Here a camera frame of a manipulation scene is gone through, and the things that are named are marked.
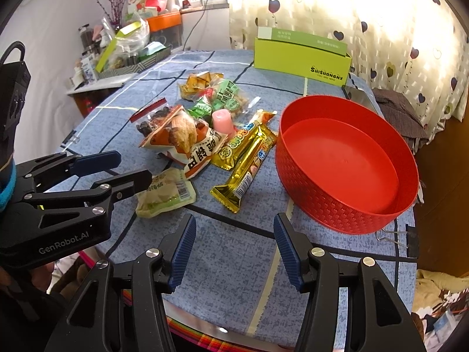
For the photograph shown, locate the pale green snack packet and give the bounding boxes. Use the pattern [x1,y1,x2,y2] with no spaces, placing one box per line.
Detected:
[135,168,196,219]

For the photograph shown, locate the orange white bread packet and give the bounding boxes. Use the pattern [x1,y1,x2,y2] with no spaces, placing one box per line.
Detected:
[140,105,228,179]

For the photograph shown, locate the gold blue snack bar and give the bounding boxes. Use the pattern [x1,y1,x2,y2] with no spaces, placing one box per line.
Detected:
[211,109,277,171]

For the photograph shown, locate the pink jelly cup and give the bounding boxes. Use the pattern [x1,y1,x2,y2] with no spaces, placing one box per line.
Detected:
[211,109,235,135]

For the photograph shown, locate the yellow chip bag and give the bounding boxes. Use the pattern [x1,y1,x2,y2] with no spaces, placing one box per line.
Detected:
[178,72,224,101]

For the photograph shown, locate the clear green cracker bag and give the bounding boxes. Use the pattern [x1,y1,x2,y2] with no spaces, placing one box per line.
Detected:
[203,78,261,122]

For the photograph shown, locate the green pea snack packet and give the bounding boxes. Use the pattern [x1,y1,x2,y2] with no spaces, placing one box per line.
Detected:
[188,99,213,125]

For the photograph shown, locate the left hand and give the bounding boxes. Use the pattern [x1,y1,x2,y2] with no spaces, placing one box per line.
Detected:
[0,252,96,301]

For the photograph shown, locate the black binder clip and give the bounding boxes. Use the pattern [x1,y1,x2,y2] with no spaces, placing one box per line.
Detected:
[374,224,420,260]

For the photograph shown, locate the red round plastic basket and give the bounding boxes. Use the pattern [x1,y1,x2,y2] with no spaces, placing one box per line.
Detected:
[275,95,419,235]

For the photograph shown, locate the yellow bedding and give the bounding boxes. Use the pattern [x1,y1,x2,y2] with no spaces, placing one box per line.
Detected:
[410,268,469,352]

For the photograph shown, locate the white side table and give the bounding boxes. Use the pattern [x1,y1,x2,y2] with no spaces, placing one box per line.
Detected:
[66,73,137,96]

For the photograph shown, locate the blue plaid tablecloth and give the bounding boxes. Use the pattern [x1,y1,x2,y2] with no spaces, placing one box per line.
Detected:
[63,50,416,346]

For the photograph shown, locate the wooden wardrobe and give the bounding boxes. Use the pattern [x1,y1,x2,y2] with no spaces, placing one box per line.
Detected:
[414,118,468,277]

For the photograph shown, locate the patterned storage tray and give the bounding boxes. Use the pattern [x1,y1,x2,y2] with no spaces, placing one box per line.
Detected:
[95,45,173,80]

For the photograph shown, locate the clear plastic bag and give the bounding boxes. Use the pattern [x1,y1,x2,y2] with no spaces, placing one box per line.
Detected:
[101,13,149,63]

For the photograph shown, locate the brown checkered cloth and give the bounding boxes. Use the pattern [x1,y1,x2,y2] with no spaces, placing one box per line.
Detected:
[372,88,429,144]

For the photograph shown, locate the orange box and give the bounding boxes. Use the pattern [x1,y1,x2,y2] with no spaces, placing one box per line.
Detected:
[147,11,182,33]

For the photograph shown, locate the green cardboard box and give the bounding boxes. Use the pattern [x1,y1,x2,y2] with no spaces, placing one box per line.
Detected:
[254,26,351,87]

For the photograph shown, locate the heart pattern curtain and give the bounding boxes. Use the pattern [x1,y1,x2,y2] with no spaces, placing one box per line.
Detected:
[228,0,468,138]

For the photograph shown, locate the black power cable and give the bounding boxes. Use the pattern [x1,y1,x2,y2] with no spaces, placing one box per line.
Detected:
[181,0,214,52]

